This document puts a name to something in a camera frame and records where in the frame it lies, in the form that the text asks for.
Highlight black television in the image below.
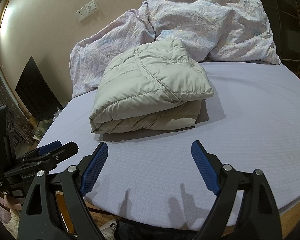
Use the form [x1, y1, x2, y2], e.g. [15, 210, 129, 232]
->
[15, 56, 63, 122]

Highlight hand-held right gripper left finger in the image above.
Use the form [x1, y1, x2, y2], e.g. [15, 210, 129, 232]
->
[17, 142, 108, 240]

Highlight white wall socket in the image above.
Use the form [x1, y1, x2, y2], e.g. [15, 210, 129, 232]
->
[76, 7, 88, 22]

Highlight person's left hand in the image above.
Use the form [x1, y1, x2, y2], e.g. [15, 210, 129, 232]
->
[2, 194, 23, 210]

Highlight beige puffer jacket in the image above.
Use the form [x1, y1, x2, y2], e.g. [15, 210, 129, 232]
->
[89, 38, 215, 134]

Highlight wooden framed glass door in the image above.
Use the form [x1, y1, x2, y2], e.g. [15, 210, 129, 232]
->
[247, 0, 300, 90]

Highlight white light switch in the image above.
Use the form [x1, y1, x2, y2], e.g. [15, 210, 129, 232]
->
[85, 0, 99, 14]

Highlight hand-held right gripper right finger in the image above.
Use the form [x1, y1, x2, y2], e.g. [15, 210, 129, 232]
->
[191, 140, 283, 240]

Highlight person's legs in jeans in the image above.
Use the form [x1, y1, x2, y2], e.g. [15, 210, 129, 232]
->
[114, 219, 199, 240]

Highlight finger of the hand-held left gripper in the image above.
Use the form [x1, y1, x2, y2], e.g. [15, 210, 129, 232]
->
[14, 142, 79, 178]
[27, 141, 63, 159]

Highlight bed with lavender sheet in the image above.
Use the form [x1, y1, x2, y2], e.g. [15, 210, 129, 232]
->
[36, 59, 300, 232]

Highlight cluttered bedside table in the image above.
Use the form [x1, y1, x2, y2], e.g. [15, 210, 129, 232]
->
[31, 106, 64, 147]

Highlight pale floral duvet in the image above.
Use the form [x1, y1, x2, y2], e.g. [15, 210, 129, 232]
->
[69, 0, 282, 98]

